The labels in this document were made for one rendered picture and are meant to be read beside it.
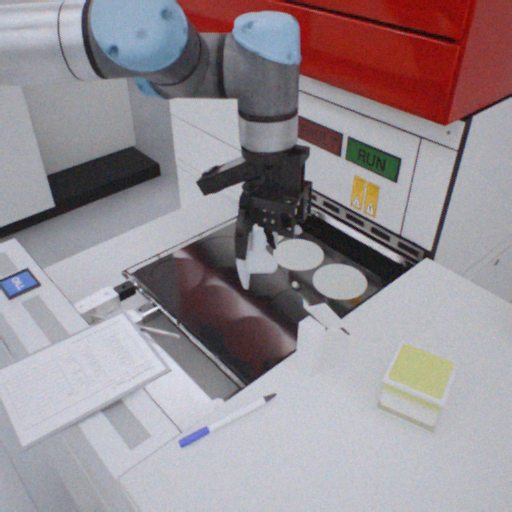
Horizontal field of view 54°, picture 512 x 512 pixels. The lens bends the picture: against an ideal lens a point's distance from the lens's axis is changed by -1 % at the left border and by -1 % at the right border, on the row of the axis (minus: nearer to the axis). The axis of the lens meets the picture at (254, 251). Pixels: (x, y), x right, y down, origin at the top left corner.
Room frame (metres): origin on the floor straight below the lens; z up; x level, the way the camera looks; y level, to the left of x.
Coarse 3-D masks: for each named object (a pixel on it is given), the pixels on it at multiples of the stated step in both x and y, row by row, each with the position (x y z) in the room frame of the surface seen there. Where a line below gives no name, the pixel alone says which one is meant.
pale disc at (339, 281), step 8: (328, 264) 0.77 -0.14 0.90; (336, 264) 0.77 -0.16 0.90; (320, 272) 0.74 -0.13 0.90; (328, 272) 0.74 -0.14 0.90; (336, 272) 0.74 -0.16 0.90; (344, 272) 0.74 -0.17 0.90; (352, 272) 0.74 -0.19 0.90; (320, 280) 0.72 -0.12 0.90; (328, 280) 0.72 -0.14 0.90; (336, 280) 0.72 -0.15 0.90; (344, 280) 0.72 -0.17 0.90; (352, 280) 0.72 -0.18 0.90; (360, 280) 0.72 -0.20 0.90; (320, 288) 0.70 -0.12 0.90; (328, 288) 0.70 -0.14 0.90; (336, 288) 0.70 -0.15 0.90; (344, 288) 0.70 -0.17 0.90; (352, 288) 0.70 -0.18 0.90; (360, 288) 0.70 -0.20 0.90; (328, 296) 0.68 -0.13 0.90; (336, 296) 0.68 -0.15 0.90; (344, 296) 0.68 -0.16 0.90; (352, 296) 0.68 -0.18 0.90
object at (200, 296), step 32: (192, 256) 0.79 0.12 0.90; (224, 256) 0.79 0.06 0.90; (160, 288) 0.70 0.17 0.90; (192, 288) 0.70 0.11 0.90; (224, 288) 0.70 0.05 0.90; (256, 288) 0.70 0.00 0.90; (288, 288) 0.70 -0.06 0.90; (192, 320) 0.62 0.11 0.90; (224, 320) 0.62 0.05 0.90; (256, 320) 0.62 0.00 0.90; (288, 320) 0.62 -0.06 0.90; (224, 352) 0.55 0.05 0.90; (256, 352) 0.55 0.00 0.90; (288, 352) 0.55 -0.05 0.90
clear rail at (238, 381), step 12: (132, 276) 0.73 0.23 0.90; (144, 288) 0.70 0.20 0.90; (156, 300) 0.66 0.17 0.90; (168, 312) 0.63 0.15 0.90; (180, 324) 0.60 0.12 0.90; (192, 336) 0.58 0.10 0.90; (204, 348) 0.55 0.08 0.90; (216, 360) 0.53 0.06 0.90; (228, 372) 0.50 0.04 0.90; (240, 384) 0.48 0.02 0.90
